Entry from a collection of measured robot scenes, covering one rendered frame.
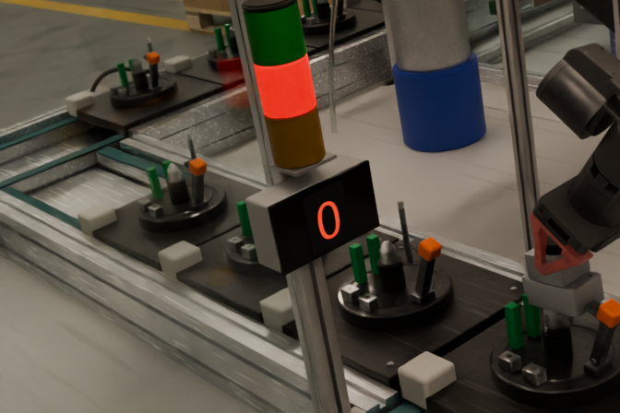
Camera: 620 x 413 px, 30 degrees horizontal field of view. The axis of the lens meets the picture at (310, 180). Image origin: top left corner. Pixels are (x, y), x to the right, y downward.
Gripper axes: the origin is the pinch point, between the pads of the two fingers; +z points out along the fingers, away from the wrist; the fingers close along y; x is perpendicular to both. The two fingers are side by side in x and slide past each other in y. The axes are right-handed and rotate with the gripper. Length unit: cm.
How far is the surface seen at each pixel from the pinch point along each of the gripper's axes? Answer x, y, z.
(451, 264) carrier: -13.7, -10.6, 27.3
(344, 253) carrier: -25.3, -5.1, 36.1
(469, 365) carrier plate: 0.5, 5.3, 16.5
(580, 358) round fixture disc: 8.0, -0.1, 8.3
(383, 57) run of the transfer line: -81, -81, 86
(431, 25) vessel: -59, -57, 46
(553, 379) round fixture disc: 8.1, 4.5, 8.2
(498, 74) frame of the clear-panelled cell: -57, -87, 71
